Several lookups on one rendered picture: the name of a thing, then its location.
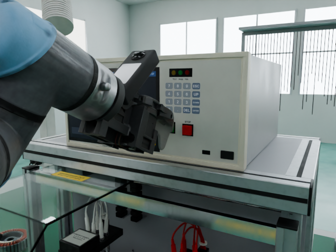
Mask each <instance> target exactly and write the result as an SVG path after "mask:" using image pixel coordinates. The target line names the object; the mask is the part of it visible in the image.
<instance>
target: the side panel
mask: <svg viewBox="0 0 336 252"><path fill-rule="evenodd" d="M319 159H320V157H319ZM318 171H319V160H318V166H317V173H316V179H315V186H314V192H313V199H312V205H311V212H310V216H307V218H306V231H305V244H304V252H312V244H313V232H314V220H315V208H316V196H317V183H318Z"/></svg>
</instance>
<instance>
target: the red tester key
mask: <svg viewBox="0 0 336 252"><path fill-rule="evenodd" d="M182 135H188V136H191V135H192V126H191V125H183V126H182Z"/></svg>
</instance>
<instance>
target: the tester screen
mask: <svg viewBox="0 0 336 252"><path fill-rule="evenodd" d="M138 93H139V94H140V95H146V96H149V97H151V98H153V99H155V100H156V71H153V72H152V73H151V74H150V76H149V77H148V78H147V80H146V81H145V82H144V84H143V85H142V87H141V88H140V89H139V91H138ZM69 120H70V137H74V138H81V139H89V140H98V139H96V138H93V137H91V136H88V135H84V134H76V133H72V127H77V128H79V127H80V124H81V120H80V119H79V118H76V117H74V116H72V115H69Z"/></svg>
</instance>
